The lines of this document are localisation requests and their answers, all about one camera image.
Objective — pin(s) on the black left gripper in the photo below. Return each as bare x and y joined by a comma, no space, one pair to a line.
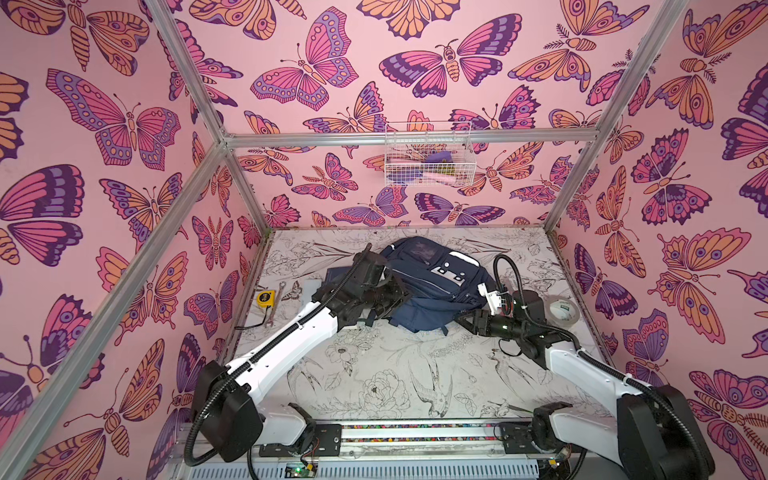
397,296

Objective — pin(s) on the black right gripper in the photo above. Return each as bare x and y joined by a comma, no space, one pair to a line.
475,324

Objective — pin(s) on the navy blue student backpack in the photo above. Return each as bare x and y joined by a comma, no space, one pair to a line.
442,282

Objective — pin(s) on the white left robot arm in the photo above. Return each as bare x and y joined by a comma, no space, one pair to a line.
229,417

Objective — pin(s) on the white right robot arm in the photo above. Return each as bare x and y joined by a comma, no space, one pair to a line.
649,431

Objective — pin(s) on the clear packing tape roll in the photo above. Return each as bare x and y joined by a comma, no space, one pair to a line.
561,312

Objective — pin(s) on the yellow tape measure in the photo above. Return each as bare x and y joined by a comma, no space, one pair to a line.
265,299

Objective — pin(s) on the silver wrench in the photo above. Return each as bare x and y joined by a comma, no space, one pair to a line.
276,301

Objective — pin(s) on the green circuit board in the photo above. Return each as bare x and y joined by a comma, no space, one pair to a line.
300,471

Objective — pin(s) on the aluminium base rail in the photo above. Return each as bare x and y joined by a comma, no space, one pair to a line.
435,449

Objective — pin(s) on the white wire basket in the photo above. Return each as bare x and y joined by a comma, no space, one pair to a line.
429,158

